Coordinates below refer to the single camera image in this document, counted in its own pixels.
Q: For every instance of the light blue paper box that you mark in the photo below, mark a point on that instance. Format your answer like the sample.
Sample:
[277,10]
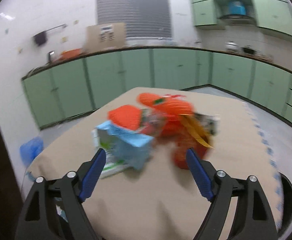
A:
[129,147]

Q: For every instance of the white cooking pot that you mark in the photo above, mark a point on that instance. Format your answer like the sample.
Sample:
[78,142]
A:
[231,46]

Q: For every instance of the brown cardboard box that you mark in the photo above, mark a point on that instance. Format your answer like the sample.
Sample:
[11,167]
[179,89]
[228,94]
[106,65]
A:
[105,36]

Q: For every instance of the grey window blind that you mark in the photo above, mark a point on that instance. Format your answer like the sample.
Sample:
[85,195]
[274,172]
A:
[143,18]

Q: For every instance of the orange plastic basin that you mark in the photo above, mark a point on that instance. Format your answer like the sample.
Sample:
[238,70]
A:
[65,55]

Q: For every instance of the green kitchen cabinets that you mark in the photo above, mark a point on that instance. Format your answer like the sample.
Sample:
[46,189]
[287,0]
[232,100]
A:
[80,86]
[273,17]

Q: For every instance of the large orange plastic bag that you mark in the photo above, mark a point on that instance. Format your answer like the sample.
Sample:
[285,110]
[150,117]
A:
[171,106]

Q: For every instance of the black cloth on rail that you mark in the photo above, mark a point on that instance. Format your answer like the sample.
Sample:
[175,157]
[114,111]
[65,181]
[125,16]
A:
[40,38]

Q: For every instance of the wall towel rail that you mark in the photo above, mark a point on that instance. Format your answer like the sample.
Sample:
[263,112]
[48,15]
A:
[59,26]

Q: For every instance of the yellow snack wrapper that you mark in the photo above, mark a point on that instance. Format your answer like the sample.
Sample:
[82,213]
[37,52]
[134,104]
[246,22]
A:
[196,131]

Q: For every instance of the blue cylinder above hood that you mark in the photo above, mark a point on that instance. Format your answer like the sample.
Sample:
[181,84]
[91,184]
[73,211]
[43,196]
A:
[236,8]

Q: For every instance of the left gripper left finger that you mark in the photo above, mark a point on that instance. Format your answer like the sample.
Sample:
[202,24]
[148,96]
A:
[53,208]

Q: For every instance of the green white milk carton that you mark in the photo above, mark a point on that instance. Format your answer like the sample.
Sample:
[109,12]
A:
[113,165]

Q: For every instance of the black wok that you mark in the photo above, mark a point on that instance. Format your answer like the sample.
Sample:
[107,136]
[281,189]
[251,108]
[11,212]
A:
[248,50]

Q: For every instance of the red plastic bag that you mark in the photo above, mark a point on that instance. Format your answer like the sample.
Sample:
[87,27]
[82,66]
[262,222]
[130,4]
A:
[127,116]

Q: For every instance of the blue plastic bag on floor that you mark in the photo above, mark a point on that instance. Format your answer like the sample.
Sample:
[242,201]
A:
[30,150]

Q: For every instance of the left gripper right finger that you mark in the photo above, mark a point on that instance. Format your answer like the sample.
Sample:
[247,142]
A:
[253,218]

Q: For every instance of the green lower kitchen cabinets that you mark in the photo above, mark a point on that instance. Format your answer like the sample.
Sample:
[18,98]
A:
[80,86]

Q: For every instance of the green upper kitchen cabinets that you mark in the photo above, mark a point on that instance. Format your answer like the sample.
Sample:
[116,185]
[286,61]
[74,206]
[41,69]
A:
[273,17]

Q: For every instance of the black range hood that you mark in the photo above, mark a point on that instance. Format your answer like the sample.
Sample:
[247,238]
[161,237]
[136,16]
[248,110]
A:
[237,19]

